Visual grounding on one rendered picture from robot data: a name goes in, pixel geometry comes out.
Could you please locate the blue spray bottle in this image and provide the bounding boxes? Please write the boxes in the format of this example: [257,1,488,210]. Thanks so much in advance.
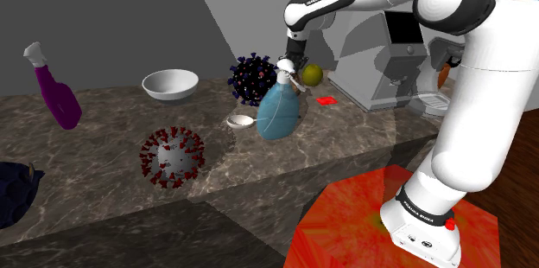
[256,58,301,141]

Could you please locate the white bowl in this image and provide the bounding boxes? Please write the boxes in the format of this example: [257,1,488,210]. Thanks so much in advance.
[141,68,200,101]

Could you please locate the orange object behind arm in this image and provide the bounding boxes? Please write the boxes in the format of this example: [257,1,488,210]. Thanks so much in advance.
[436,62,453,90]

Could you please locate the grey spiky ball red spikes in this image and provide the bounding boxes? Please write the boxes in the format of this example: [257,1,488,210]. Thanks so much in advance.
[139,125,206,190]

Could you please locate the small white spoon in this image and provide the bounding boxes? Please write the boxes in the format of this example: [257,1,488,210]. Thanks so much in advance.
[225,114,258,130]

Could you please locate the olive green round fruit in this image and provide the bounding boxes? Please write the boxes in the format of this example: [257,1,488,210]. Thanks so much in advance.
[301,63,325,88]

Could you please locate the purple spray bottle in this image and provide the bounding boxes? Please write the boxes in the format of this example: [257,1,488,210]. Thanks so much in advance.
[22,41,84,131]

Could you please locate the dark blue lumpy object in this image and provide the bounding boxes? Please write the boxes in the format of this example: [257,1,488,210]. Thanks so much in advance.
[0,161,46,230]

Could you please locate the red patterned robot stand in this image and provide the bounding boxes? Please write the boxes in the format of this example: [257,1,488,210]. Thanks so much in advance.
[282,163,503,268]

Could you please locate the grey coffee machine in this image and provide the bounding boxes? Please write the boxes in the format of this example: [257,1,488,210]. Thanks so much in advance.
[327,0,467,118]

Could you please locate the dark blue spiky ball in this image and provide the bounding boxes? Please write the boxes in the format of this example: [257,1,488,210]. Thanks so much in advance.
[227,52,280,107]

